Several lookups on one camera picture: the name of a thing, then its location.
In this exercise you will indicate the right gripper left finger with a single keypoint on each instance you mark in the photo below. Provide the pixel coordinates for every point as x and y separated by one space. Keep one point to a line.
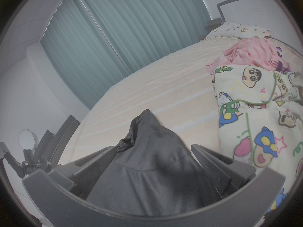
87 171

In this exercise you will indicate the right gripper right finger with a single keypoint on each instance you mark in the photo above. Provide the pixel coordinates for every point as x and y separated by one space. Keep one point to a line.
220 171

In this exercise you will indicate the black T-shirt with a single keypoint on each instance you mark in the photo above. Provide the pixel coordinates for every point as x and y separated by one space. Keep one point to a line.
151 174

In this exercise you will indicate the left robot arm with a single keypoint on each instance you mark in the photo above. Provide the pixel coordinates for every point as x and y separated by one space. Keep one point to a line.
13 161

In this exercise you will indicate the bed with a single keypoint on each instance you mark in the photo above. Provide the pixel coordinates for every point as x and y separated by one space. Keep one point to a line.
165 91

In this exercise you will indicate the pile of clothes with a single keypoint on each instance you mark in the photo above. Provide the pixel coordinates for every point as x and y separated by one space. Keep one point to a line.
251 53

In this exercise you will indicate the white printed pyjama top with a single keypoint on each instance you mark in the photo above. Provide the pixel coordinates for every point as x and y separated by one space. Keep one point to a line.
260 126

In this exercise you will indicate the white printed pillow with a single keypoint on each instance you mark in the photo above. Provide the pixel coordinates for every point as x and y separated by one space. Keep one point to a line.
236 29

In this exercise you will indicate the grey bedside table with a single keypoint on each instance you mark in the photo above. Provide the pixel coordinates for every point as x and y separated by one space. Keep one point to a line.
213 24

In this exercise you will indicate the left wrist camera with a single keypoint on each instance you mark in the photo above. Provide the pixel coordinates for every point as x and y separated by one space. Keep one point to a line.
27 155

